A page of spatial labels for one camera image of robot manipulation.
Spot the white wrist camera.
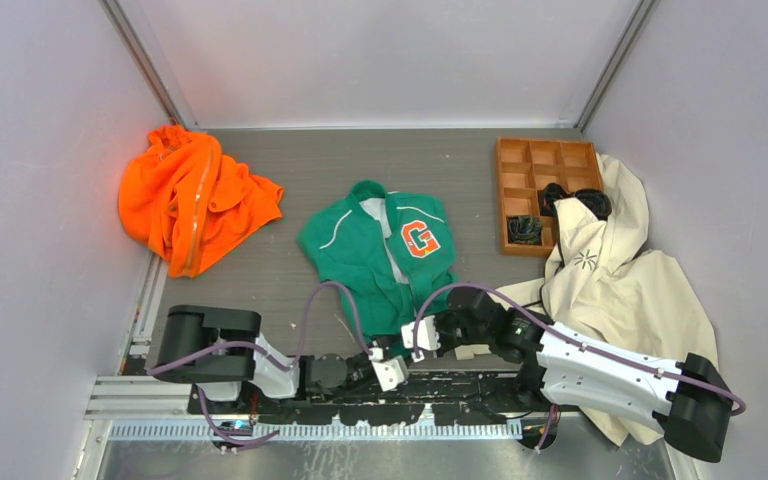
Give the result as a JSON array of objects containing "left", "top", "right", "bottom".
[
  {"left": 400, "top": 315, "right": 441, "bottom": 362},
  {"left": 368, "top": 347, "right": 408, "bottom": 392}
]

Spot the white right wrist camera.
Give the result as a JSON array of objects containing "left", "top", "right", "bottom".
[{"left": 400, "top": 315, "right": 441, "bottom": 362}]

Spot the green varsity jacket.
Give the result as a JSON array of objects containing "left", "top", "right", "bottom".
[{"left": 297, "top": 180, "right": 457, "bottom": 341}]

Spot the aluminium slotted rail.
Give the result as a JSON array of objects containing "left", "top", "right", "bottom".
[{"left": 108, "top": 420, "right": 523, "bottom": 441}]

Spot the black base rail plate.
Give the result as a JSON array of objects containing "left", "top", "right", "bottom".
[{"left": 207, "top": 370, "right": 549, "bottom": 426}]

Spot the orange compartment tray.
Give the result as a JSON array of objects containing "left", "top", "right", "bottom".
[{"left": 495, "top": 137, "right": 603, "bottom": 259}]

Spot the orange jacket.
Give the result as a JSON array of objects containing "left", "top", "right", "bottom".
[{"left": 118, "top": 125, "right": 285, "bottom": 278}]

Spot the dark patterned rolled cloth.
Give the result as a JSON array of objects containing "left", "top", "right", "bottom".
[{"left": 506, "top": 215, "right": 543, "bottom": 245}]

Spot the black coiled item in tray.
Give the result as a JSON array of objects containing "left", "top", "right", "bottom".
[{"left": 538, "top": 183, "right": 613, "bottom": 220}]

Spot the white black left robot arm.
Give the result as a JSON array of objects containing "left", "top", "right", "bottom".
[{"left": 147, "top": 305, "right": 376, "bottom": 413}]

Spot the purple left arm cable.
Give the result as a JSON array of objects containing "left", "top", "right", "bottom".
[{"left": 147, "top": 281, "right": 375, "bottom": 453}]

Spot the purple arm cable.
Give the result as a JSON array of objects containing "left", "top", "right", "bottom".
[
  {"left": 410, "top": 283, "right": 748, "bottom": 455},
  {"left": 147, "top": 281, "right": 375, "bottom": 453}
]

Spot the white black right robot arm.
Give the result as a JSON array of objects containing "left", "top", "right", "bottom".
[{"left": 402, "top": 283, "right": 746, "bottom": 463}]

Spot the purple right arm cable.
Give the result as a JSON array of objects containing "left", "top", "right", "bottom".
[{"left": 410, "top": 283, "right": 748, "bottom": 455}]

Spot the cream beige jacket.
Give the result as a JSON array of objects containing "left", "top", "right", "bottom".
[{"left": 496, "top": 155, "right": 719, "bottom": 445}]

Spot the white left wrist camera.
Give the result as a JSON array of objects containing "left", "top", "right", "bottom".
[{"left": 368, "top": 347, "right": 408, "bottom": 392}]

